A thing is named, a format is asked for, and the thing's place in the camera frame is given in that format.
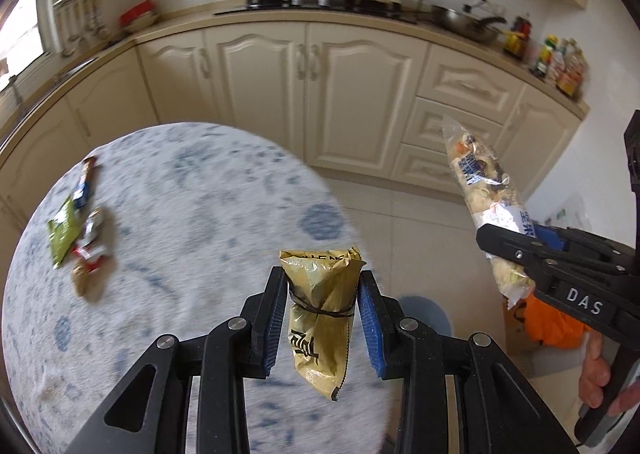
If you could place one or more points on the cream cabinet drawer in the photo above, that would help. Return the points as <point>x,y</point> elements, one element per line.
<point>465,81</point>
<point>430,128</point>
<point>425,166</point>

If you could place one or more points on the row of condiment bottles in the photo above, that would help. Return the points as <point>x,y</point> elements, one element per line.
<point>555,58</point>

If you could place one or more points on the gold snack packet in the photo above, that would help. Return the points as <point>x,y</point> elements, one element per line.
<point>320,334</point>

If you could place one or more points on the table with floral cloth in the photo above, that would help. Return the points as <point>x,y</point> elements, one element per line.
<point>200,214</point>

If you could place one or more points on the green snack packet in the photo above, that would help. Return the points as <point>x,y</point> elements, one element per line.
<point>65,234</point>

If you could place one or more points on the orange plastic bag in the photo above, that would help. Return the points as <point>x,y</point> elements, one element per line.
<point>555,326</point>

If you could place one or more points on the clear mixed snack bag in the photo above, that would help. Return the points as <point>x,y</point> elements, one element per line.
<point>480,173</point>

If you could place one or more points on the person's right hand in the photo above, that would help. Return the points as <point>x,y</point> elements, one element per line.
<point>595,369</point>

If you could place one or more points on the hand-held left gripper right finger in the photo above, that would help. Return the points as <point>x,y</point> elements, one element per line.
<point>371,334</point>

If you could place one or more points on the blue brown wrapper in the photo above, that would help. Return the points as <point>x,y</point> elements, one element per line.
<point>84,184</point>

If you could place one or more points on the red white wrapper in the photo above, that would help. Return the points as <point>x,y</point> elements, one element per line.
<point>92,239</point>

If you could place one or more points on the metal utensil rack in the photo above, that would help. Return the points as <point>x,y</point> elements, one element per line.
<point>82,8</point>

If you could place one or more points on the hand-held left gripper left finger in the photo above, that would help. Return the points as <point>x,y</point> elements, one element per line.
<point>272,334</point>

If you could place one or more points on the cream cabinet door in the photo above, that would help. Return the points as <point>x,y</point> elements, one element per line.
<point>170,78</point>
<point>360,93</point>
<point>540,143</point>
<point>255,83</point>

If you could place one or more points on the cream kitchen base cabinet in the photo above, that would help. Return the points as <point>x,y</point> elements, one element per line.
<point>350,43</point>

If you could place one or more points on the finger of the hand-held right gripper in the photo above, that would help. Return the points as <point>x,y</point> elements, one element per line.
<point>505,245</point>
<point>550,236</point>

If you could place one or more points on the tan wrapper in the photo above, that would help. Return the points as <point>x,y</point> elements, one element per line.
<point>87,281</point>

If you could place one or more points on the steel wok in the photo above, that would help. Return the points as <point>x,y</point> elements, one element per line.
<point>465,23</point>

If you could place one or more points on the black gas stove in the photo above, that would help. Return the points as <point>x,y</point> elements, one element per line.
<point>300,3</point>

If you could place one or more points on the window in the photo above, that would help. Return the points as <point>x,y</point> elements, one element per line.
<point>20,28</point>

